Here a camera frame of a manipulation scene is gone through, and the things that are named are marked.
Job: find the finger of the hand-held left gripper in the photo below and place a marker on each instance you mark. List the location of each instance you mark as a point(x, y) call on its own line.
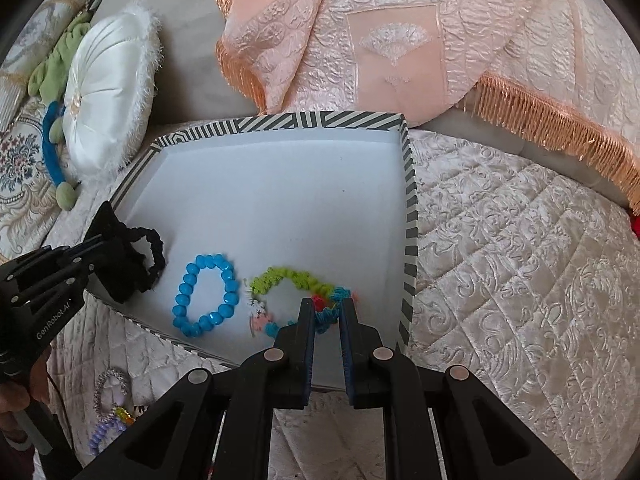
point(107, 225)
point(117, 277)

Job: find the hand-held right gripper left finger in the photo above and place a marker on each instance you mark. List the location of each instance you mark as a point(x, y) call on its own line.
point(312, 322)

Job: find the white round satin cushion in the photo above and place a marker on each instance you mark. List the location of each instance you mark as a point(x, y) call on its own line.
point(107, 90)

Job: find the black scrunchie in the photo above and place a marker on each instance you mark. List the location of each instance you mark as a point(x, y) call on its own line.
point(155, 255)

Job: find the floral embroidered cover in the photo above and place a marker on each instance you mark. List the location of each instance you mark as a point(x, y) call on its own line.
point(25, 170)

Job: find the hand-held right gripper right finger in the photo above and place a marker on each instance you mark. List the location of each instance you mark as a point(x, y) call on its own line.
point(345, 335)

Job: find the black and white striped box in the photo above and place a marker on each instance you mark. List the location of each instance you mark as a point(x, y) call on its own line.
point(280, 195)

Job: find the cream quilted bedspread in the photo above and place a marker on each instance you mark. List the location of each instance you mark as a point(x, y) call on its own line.
point(510, 280)

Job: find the green plush cloth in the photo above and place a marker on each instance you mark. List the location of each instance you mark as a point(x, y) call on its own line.
point(57, 60)

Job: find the red object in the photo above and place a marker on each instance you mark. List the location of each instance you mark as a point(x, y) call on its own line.
point(636, 227)

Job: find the person's left hand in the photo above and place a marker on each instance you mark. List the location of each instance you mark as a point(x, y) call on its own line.
point(22, 400)

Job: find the multicoloured scrunchie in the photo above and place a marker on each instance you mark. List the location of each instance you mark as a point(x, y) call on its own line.
point(287, 276)

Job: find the grey bed sheet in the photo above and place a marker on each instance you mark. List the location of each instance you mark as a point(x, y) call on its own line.
point(195, 75)

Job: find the peach fringed blanket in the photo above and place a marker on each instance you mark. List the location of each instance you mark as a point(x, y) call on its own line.
point(350, 45)

